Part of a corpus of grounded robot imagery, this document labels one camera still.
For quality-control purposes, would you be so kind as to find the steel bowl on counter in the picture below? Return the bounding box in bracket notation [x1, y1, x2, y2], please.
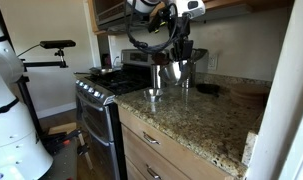
[144, 89, 163, 103]

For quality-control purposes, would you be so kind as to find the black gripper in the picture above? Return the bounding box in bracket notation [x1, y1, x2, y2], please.
[170, 14, 193, 61]

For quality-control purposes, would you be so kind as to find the drawer handle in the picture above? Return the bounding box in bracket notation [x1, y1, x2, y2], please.
[143, 132, 161, 145]
[146, 164, 162, 180]

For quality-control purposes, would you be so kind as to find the top drawer handle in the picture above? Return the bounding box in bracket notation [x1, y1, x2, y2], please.
[143, 132, 161, 145]

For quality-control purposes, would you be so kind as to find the middle drawer handle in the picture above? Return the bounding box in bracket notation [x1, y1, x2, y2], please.
[146, 164, 162, 180]

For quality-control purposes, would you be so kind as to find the white wall outlet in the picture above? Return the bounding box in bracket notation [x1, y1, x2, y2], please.
[208, 54, 218, 70]

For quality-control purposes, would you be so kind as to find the black camera on stand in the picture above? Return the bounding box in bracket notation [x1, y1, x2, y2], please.
[23, 40, 76, 68]

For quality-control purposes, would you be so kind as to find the steel slotted spatula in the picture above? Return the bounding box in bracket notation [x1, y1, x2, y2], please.
[190, 48, 208, 63]

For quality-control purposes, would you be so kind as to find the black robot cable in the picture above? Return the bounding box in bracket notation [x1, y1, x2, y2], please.
[123, 0, 179, 56]

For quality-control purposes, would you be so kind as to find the frying pan on stove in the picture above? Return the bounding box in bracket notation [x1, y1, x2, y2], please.
[79, 67, 118, 76]

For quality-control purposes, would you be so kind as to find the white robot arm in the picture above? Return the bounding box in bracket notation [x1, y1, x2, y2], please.
[124, 0, 206, 61]

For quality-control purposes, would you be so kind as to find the light wooden drawer cabinet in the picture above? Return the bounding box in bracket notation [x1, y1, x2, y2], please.
[119, 107, 234, 180]

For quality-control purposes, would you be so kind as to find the stack of wooden plates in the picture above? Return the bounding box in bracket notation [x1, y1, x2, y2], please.
[230, 84, 270, 107]

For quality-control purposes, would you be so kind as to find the stainless steel gas stove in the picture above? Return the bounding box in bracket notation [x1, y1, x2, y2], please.
[75, 49, 152, 180]

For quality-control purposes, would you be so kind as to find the steel bowl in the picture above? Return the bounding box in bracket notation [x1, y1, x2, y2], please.
[159, 61, 192, 85]
[144, 89, 163, 103]

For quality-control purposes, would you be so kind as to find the small perforated steel utensil holder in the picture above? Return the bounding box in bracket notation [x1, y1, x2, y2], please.
[183, 64, 196, 88]

